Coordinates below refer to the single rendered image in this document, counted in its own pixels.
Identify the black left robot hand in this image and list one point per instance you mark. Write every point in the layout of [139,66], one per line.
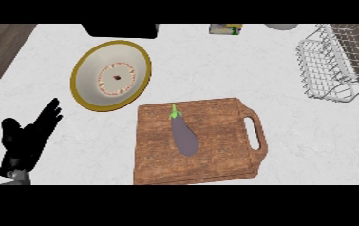
[28,141]

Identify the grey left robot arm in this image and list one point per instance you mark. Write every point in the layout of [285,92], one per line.
[18,177]

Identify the brown wooden cutting board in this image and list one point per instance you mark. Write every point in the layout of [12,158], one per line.
[215,147]

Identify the gold-rimmed white plate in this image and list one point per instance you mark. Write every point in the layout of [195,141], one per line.
[111,75]

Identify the purple eggplant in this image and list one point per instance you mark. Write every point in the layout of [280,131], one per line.
[184,134]

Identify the small colourful box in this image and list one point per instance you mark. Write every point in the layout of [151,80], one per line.
[225,29]

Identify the grey round object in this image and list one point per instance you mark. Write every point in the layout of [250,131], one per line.
[281,26]

